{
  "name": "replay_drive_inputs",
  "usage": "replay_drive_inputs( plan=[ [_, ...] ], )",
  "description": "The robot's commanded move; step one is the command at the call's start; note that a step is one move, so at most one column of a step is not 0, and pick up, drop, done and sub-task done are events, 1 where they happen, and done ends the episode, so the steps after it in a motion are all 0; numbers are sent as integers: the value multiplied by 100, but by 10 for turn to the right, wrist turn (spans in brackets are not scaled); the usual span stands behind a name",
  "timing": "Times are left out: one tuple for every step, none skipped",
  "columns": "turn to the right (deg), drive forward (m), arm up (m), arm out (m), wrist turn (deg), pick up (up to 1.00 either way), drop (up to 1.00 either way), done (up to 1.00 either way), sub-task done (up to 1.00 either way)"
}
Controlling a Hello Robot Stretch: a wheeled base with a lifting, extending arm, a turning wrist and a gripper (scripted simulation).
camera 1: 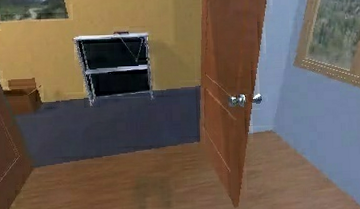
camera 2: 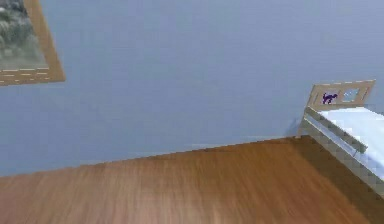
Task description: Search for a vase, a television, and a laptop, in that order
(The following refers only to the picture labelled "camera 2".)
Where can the wooden framed wall picture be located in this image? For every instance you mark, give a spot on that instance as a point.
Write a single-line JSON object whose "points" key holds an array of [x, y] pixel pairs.
{"points": [[20, 40]]}

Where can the wooden bed with pale mattress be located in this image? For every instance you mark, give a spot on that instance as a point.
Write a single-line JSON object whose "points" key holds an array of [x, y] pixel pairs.
{"points": [[350, 133]]}

